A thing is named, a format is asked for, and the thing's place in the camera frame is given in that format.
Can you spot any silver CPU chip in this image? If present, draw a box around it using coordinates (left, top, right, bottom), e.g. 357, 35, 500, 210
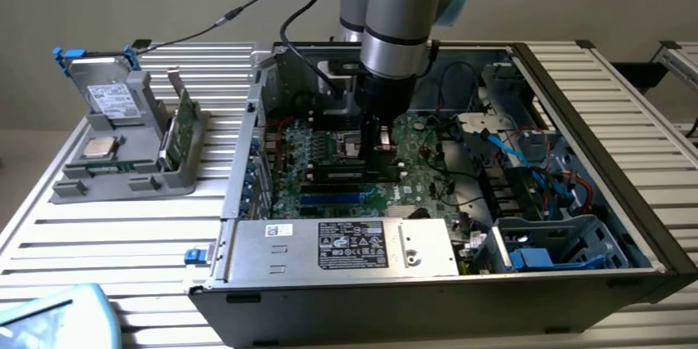
80, 136, 125, 160

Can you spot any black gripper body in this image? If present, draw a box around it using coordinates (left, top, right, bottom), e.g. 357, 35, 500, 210
355, 72, 416, 126

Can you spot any silver power supply unit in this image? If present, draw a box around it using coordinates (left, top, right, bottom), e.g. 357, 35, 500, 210
224, 217, 460, 280

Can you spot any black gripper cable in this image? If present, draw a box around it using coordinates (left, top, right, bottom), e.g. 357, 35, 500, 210
278, 0, 351, 101

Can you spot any hard disk with blue caddy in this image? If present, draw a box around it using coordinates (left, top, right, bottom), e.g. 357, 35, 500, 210
50, 45, 144, 122

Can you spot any green motherboard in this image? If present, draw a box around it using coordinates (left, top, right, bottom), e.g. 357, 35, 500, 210
260, 110, 473, 244

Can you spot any green graphics card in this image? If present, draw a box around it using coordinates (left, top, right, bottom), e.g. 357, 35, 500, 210
157, 65, 200, 173

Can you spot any metal slat side table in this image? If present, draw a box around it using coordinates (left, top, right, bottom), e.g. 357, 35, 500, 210
652, 39, 698, 83

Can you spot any open black PC case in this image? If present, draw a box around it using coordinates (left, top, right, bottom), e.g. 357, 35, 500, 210
188, 40, 698, 347

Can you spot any light blue plastic object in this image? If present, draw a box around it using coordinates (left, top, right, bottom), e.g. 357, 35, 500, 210
0, 282, 125, 349

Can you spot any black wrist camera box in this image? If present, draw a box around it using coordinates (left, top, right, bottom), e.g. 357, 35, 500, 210
315, 60, 361, 80

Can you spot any black RAM stick in slot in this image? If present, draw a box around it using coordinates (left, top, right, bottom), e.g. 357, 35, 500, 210
308, 163, 400, 183

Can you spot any blue case latch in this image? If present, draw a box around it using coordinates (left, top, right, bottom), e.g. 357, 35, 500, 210
182, 245, 212, 265

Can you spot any blue expansion slot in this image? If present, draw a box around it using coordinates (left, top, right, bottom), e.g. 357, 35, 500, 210
301, 192, 365, 206

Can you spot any black cable with connector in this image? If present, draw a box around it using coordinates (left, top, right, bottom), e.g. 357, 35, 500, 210
134, 0, 289, 56

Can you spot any grey parts rack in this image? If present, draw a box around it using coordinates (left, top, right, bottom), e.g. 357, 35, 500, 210
48, 69, 214, 205

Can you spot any black expansion slot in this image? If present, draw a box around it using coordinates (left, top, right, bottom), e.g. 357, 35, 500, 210
301, 183, 365, 195

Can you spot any silver drive bracket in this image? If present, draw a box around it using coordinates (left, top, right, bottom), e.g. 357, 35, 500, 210
456, 110, 517, 150

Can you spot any green RAM stick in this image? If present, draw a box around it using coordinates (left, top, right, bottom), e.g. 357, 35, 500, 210
80, 160, 137, 173

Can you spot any grey disk bay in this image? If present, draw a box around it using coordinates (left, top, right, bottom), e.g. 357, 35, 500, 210
489, 213, 631, 273

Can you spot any red wire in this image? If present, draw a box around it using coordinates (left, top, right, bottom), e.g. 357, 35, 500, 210
564, 172, 596, 208

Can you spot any CPU socket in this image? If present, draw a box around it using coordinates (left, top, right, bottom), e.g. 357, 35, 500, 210
325, 130, 395, 161

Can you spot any blue SATA wire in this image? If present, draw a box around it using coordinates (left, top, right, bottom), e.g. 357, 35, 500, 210
477, 130, 575, 220

